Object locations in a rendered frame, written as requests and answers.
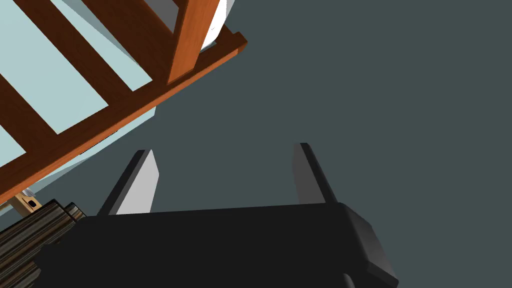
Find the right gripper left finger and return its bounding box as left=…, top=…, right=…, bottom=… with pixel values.
left=97, top=149, right=160, bottom=217

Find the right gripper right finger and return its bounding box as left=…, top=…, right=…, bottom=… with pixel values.
left=291, top=142, right=339, bottom=205

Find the brown wooden slatted furniture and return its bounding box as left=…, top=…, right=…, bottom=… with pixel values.
left=0, top=0, right=249, bottom=206

